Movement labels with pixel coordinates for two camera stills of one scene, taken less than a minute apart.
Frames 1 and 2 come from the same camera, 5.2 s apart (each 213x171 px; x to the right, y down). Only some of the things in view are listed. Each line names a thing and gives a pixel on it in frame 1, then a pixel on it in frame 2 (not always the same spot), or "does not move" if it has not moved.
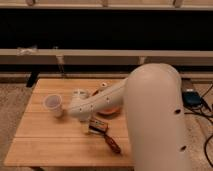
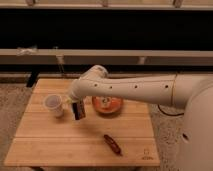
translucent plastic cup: [53, 102] does not move
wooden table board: [46, 134] does not move
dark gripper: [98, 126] to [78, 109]
